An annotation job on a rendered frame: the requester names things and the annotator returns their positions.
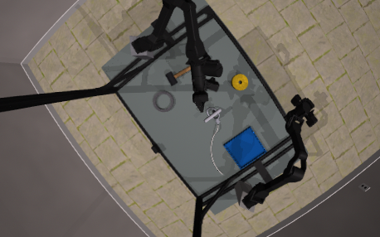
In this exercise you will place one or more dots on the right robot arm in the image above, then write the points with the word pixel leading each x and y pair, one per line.
pixel 294 173

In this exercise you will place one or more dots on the yellow cylinder with center hole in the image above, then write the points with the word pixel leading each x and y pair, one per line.
pixel 242 85

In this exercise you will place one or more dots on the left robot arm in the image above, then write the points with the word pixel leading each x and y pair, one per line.
pixel 194 47

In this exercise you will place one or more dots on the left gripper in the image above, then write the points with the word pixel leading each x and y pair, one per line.
pixel 198 97

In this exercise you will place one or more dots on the black rubber mallet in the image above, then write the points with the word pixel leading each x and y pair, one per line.
pixel 172 78

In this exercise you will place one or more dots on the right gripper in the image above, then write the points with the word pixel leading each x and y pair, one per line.
pixel 311 119

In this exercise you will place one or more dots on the grey rounded bar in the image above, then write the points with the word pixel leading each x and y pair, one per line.
pixel 212 115

